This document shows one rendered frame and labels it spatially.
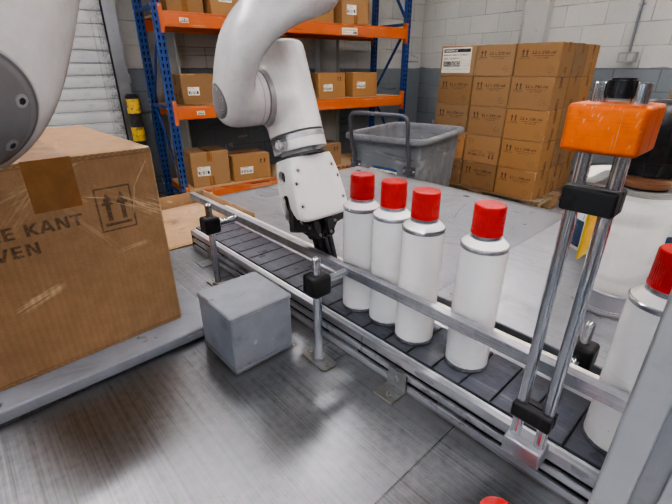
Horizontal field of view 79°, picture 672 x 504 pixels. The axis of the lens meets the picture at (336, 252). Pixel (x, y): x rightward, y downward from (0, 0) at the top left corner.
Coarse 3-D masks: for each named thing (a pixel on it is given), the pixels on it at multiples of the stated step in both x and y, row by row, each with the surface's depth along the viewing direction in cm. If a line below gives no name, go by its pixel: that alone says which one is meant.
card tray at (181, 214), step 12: (204, 192) 124; (168, 204) 120; (180, 204) 122; (192, 204) 124; (228, 204) 115; (168, 216) 114; (180, 216) 114; (192, 216) 114; (252, 216) 107; (168, 228) 105; (180, 228) 105; (192, 228) 105; (168, 240) 98; (180, 240) 98
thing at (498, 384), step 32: (224, 224) 95; (256, 256) 79; (288, 256) 79; (352, 320) 59; (416, 352) 52; (480, 384) 47; (512, 384) 47; (544, 384) 47; (512, 416) 43; (576, 416) 43; (576, 448) 39
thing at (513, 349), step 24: (192, 192) 90; (240, 216) 76; (288, 240) 65; (336, 264) 58; (384, 288) 52; (432, 312) 47; (480, 336) 43; (504, 336) 42; (552, 360) 38; (576, 384) 37; (600, 384) 36; (624, 408) 34
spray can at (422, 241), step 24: (432, 192) 46; (432, 216) 47; (408, 240) 48; (432, 240) 47; (408, 264) 49; (432, 264) 49; (408, 288) 51; (432, 288) 50; (408, 312) 52; (408, 336) 53; (432, 336) 55
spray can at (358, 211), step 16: (352, 176) 54; (368, 176) 53; (352, 192) 55; (368, 192) 54; (352, 208) 55; (368, 208) 54; (352, 224) 55; (368, 224) 55; (352, 240) 56; (368, 240) 56; (352, 256) 57; (368, 256) 57; (368, 272) 58; (352, 288) 59; (368, 288) 59; (352, 304) 61; (368, 304) 61
